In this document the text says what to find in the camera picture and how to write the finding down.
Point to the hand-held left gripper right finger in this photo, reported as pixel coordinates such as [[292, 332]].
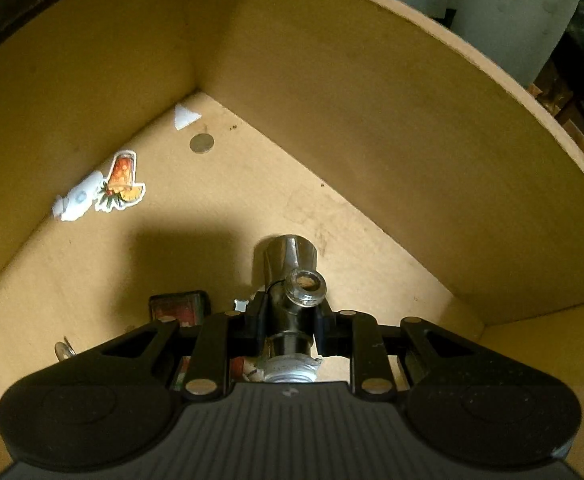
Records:
[[325, 321]]

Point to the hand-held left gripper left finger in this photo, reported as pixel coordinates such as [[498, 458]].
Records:
[[256, 316]]

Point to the chrome angle valve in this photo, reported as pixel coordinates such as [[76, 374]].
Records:
[[286, 260]]

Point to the black and red box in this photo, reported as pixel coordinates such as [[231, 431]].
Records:
[[178, 306]]

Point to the round metal coin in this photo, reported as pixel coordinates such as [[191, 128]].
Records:
[[201, 142]]

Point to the drink glass sticker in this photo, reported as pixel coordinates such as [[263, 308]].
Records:
[[121, 178]]

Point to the white triangular paper scrap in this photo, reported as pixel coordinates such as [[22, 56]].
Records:
[[184, 115]]

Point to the white sticker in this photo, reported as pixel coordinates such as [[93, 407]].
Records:
[[76, 199]]

